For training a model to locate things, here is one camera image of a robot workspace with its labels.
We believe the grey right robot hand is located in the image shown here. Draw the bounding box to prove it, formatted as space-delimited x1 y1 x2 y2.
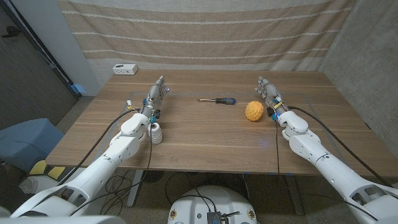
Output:
254 76 289 117

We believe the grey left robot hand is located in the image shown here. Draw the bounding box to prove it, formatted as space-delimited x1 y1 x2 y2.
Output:
142 76 169 115

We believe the white string spool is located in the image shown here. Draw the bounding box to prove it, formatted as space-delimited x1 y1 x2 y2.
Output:
147 121 164 145

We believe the blue black handled screwdriver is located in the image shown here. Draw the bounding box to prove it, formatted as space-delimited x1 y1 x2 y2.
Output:
197 97 236 105

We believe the yellow bumpy stress ball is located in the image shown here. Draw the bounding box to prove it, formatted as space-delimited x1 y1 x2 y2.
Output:
244 100 264 122

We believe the white power strip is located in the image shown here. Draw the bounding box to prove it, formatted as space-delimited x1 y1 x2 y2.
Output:
112 63 139 76

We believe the beige striped backdrop cloth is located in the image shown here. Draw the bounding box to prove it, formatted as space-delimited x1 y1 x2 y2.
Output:
57 0 357 73

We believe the grey table leg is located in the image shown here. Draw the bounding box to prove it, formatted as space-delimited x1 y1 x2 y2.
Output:
284 175 305 216
126 169 146 208

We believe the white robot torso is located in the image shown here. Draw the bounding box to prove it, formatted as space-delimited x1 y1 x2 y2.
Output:
167 185 258 224

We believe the blue padded seat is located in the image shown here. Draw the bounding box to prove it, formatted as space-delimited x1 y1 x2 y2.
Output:
0 118 65 172

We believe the yellow floor object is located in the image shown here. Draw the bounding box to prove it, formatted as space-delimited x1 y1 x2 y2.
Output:
29 159 66 180

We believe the pale sneaker shoe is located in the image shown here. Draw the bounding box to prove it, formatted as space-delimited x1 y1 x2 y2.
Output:
18 177 39 194

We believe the person's head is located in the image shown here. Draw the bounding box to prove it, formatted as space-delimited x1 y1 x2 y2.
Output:
0 163 32 214

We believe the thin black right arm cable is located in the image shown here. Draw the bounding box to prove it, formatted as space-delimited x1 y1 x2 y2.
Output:
275 119 379 222

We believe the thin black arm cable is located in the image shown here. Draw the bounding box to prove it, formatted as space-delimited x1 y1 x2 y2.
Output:
275 119 379 222
70 123 154 216

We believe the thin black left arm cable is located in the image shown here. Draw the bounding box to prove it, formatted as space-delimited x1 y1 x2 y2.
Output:
70 123 154 216

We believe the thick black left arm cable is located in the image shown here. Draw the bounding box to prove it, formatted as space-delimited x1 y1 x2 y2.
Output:
57 108 139 186

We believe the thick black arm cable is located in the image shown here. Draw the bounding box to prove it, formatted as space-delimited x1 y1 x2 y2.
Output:
57 108 139 186
287 106 391 187

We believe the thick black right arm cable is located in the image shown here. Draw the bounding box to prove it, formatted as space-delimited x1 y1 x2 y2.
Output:
287 106 391 187

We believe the black torso cable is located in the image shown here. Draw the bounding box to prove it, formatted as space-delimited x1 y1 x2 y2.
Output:
164 171 218 213

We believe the black door frame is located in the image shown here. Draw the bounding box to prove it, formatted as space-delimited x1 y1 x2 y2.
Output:
0 0 78 100

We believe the black door handle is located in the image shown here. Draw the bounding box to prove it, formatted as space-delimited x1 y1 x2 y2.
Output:
1 26 22 39

